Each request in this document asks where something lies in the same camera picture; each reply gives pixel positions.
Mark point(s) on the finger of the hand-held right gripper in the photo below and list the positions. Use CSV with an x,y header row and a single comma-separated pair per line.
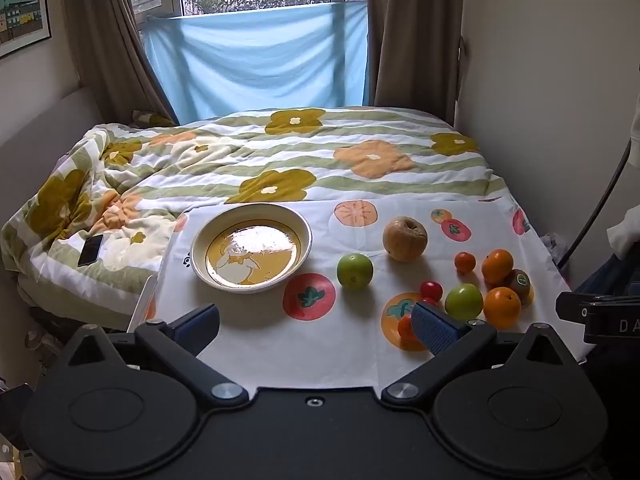
x,y
569,305

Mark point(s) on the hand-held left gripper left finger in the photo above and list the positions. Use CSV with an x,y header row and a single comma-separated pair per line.
x,y
197,325

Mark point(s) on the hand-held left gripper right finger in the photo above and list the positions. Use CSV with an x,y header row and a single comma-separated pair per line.
x,y
435,330

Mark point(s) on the green apple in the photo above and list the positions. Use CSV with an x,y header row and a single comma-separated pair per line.
x,y
463,302
355,271

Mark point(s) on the red cherry tomato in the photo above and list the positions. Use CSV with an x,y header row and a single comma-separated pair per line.
x,y
431,290

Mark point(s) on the cream bowl with duck print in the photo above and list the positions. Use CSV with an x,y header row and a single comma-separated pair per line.
x,y
225,265

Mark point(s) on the orange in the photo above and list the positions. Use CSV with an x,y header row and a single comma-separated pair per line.
x,y
497,265
501,307

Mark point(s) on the small tangerine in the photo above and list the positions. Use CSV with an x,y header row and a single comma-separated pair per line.
x,y
465,262

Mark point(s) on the wrinkled brown apple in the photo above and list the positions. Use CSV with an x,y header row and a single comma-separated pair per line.
x,y
405,240

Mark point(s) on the small orange-red tomato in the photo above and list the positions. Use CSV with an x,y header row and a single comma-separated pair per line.
x,y
405,327

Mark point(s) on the brown kiwi with sticker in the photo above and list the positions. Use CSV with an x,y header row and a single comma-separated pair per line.
x,y
521,285

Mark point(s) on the white plastic board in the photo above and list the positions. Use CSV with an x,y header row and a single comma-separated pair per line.
x,y
141,305

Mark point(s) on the fruit print white tablecloth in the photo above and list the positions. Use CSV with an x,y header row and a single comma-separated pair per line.
x,y
350,340

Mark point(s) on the white garment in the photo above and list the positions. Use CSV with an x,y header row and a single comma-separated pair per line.
x,y
625,237

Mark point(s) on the black smartphone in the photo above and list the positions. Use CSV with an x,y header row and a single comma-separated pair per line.
x,y
90,250

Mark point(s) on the floral striped blanket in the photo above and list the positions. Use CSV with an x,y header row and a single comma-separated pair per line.
x,y
300,155

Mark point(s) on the floral pillow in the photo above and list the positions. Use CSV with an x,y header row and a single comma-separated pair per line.
x,y
152,119

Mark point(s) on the light blue cloth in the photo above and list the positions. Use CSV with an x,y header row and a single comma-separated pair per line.
x,y
255,65

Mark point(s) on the brown curtain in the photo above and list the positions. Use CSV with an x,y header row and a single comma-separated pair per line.
x,y
105,30
415,35

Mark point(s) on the framed wall picture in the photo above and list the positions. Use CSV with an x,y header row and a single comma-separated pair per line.
x,y
22,10

